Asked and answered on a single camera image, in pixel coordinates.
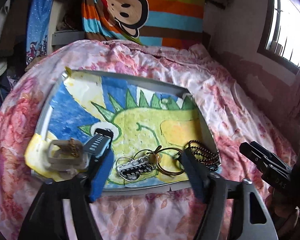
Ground hanging clothes on rack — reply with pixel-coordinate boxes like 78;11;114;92
0;0;29;107

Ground floral pink bed quilt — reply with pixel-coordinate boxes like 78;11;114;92
0;40;296;239

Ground striped monkey blanket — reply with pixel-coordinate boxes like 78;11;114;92
82;0;205;49

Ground blue dotted hanging curtain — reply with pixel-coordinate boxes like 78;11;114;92
26;0;53;65

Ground grey shelf board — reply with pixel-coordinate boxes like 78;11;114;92
51;30;85;46

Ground light blue smart watch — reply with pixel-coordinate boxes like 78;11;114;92
83;128;114;163

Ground grey tray box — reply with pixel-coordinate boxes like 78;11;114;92
31;69;221;197

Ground silver hair clip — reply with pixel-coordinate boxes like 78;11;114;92
116;155;156;181

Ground coloured dinosaur drawing paper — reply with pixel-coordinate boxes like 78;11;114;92
24;67;203;189

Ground beige hair claw clip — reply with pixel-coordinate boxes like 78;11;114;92
44;138;89;180

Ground gold chain bracelet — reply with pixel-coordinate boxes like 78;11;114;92
62;138;81;158

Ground black hair tie yellow bead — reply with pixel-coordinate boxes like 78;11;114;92
146;145;184;177

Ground black bead bracelet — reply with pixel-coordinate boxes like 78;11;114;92
176;139;221;173

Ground window with bars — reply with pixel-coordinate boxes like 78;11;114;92
257;0;300;74

